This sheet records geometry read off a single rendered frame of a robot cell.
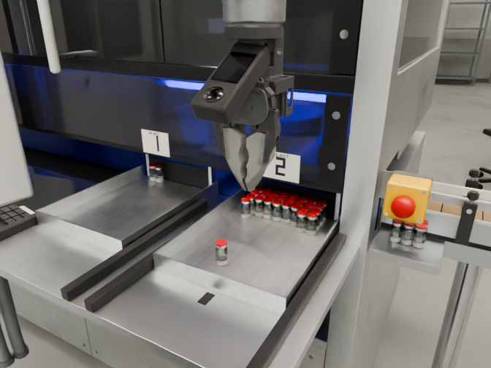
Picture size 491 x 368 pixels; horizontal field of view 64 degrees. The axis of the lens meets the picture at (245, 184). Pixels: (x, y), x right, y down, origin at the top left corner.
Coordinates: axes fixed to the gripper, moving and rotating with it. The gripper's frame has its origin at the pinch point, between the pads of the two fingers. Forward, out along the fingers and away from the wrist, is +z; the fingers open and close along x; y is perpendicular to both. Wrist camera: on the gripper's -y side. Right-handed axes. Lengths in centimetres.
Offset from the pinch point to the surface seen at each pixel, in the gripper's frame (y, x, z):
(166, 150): 27.5, 37.6, 9.1
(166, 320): -8.1, 9.4, 21.6
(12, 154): 17, 85, 15
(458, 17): 968, 20, -21
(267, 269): 11.0, 1.5, 21.5
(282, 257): 16.0, 0.8, 21.5
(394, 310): 123, -14, 110
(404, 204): 24.0, -18.3, 9.1
